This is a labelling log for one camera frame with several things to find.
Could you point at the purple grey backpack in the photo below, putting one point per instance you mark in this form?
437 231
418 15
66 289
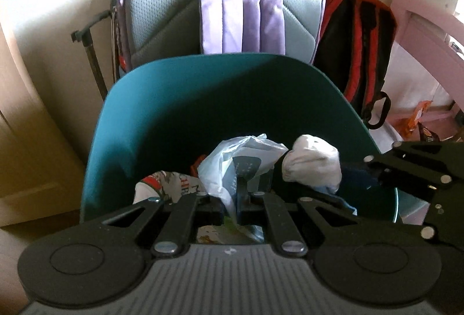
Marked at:
224 21

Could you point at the orange snack packet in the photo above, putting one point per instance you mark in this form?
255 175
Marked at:
417 115

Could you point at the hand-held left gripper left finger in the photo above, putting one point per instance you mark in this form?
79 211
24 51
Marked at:
214 211

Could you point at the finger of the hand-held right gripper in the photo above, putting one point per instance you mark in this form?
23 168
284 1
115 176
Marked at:
398 162

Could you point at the teal plastic bin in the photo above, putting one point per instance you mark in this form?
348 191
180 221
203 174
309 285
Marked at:
181 112

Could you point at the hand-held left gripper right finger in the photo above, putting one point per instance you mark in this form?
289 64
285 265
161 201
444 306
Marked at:
250 211

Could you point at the white cabinet door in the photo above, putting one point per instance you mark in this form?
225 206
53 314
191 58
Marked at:
29 137

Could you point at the black metal folding stand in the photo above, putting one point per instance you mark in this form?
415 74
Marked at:
92 57

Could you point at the white red printed wrapper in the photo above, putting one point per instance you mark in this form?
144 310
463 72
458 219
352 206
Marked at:
163 186

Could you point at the pink wooden furniture frame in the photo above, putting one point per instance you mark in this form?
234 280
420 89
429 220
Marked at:
427 21

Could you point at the white box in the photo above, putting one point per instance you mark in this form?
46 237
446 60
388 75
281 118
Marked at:
389 130

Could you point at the white sock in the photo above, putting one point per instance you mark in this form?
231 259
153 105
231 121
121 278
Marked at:
311 162

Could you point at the clear plastic bag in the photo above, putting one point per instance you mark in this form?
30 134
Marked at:
221 162

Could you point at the black red backpack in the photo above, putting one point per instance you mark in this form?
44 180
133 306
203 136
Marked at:
355 46

